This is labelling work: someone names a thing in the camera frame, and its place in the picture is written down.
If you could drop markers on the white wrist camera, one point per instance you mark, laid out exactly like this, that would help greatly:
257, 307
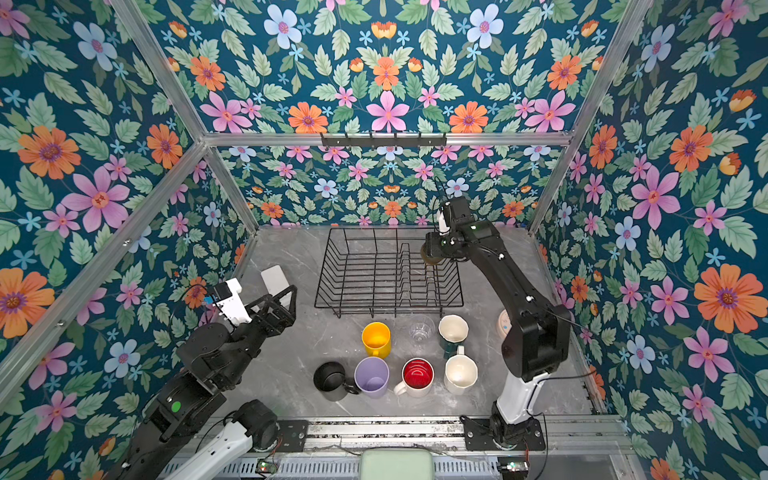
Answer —
443, 228
225, 296

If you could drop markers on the clear glass cup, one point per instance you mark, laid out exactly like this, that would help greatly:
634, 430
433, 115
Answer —
421, 328

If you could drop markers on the black wire dish rack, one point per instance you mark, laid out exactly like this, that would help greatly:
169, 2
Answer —
380, 271

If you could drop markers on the pale green box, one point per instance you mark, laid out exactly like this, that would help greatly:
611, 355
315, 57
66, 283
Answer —
396, 464

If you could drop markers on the cream ceramic mug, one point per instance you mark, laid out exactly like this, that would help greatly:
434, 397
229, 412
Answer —
461, 372

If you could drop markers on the black mug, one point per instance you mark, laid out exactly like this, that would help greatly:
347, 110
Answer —
331, 381

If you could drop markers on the white rectangular box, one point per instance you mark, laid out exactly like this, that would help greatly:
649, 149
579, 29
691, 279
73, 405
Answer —
274, 280

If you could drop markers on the pink round alarm clock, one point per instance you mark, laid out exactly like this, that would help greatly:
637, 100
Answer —
503, 324

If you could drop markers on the green and cream mug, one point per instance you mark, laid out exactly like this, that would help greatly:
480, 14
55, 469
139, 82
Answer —
453, 330

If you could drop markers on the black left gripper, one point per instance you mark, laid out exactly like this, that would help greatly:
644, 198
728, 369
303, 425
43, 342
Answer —
287, 317

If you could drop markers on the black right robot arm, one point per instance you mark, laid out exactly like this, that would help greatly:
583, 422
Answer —
538, 338

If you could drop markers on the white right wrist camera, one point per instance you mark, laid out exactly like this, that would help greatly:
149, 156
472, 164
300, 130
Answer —
443, 228

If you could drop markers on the lavender plastic cup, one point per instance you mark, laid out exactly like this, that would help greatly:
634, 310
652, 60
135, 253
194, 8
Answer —
371, 376

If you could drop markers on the red interior white mug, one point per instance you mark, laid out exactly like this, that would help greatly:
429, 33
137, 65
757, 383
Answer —
417, 378

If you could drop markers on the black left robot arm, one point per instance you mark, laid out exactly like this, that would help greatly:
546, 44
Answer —
214, 360

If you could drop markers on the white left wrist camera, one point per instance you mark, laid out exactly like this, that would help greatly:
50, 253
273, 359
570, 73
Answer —
225, 296

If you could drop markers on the metal hook rail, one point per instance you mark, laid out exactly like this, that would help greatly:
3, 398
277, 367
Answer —
371, 140

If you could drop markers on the gold glitter cup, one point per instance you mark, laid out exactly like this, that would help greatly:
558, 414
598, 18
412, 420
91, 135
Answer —
429, 259

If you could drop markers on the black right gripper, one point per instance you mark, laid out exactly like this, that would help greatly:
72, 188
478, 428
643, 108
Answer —
433, 245

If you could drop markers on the yellow plastic mug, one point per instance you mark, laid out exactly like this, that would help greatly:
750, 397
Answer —
377, 340

